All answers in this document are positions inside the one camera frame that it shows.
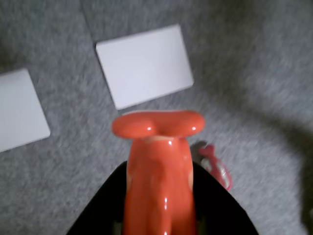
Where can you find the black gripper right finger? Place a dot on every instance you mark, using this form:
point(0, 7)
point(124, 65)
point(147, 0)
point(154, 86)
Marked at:
point(217, 210)

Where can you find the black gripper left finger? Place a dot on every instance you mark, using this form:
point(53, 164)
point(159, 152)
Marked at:
point(105, 208)

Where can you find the orange shrimp sushi figure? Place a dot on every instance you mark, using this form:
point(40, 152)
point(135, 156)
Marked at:
point(159, 183)

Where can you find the red tuna sushi figure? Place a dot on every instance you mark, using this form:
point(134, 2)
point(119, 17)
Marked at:
point(217, 166)

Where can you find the grey felt mat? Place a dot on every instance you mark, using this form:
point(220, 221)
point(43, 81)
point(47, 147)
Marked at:
point(244, 73)
point(61, 176)

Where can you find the white blank card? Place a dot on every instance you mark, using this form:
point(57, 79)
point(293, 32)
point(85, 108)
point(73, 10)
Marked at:
point(144, 68)
point(17, 110)

